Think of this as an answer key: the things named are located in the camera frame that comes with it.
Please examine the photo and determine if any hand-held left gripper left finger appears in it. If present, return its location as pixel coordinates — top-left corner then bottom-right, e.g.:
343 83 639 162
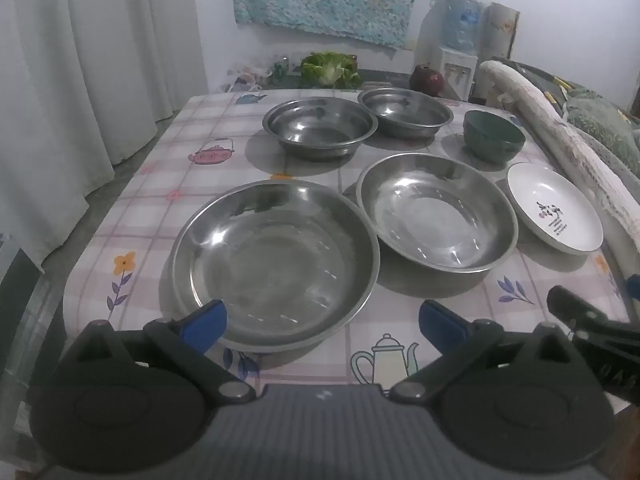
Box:
52 299 257 405

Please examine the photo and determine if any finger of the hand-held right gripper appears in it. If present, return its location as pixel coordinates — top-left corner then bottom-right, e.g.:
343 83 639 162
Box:
546 285 640 337

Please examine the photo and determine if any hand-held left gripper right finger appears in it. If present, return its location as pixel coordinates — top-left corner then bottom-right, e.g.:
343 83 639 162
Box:
389 299 593 405

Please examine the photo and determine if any large steel plate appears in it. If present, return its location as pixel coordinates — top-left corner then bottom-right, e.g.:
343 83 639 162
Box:
172 179 381 357

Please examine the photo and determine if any white ceramic plate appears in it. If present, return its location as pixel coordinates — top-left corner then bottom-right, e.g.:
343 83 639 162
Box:
505 162 605 256

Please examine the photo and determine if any green ceramic bowl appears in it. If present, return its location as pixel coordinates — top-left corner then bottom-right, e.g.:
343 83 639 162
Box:
462 109 526 164

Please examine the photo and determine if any steel bowl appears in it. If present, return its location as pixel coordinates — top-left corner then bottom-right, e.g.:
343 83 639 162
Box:
357 87 454 139
262 97 379 162

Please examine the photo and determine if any checked printed tablecloth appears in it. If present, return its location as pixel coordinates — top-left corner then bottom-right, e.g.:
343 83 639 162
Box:
62 87 631 411

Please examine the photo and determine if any white knitted rolled blanket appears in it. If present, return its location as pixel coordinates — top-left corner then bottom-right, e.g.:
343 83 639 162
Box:
478 59 640 254

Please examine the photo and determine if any green cushion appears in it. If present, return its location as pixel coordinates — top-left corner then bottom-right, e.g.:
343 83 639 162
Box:
562 88 640 177

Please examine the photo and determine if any dark chair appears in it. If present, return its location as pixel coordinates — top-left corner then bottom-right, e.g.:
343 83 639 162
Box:
0 247 68 376

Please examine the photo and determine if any dark grey blanket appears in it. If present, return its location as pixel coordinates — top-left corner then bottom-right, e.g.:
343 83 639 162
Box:
510 60 640 112

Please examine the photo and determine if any dark red jar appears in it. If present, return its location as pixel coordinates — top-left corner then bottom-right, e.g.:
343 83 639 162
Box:
409 63 445 96

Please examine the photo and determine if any clear plastic bag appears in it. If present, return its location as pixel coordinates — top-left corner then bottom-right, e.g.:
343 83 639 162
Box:
227 62 271 92

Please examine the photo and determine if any white water dispenser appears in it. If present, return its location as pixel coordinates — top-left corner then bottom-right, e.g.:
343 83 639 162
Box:
435 46 479 102

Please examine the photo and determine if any white curtain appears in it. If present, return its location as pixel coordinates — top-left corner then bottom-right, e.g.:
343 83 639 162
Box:
0 0 209 274

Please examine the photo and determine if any green lettuce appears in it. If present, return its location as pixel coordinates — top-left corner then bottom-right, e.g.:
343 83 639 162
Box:
299 51 364 89

